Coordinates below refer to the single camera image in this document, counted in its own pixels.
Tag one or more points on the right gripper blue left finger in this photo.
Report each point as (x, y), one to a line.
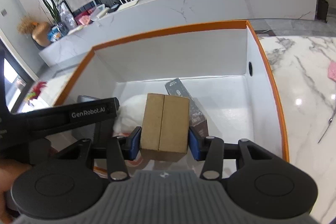
(118, 150)

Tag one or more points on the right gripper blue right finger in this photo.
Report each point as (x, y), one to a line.
(209, 150)

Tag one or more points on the white plush with black hat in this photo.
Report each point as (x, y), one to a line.
(130, 115)

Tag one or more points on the brown cardboard box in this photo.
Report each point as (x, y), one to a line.
(165, 128)

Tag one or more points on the person left hand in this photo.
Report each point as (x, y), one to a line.
(9, 171)

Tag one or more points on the red feather toy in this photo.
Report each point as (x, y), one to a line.
(35, 92)

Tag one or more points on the large orange storage box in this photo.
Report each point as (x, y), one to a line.
(220, 66)

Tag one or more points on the gold vase with dried flowers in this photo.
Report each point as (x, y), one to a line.
(37, 30)

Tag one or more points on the green leaf plant in vase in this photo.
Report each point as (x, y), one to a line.
(53, 6)

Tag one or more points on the black scissors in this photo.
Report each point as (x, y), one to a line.
(329, 122)

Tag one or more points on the pink card package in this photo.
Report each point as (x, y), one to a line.
(331, 73)

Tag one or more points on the white tv console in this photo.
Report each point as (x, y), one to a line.
(149, 15)

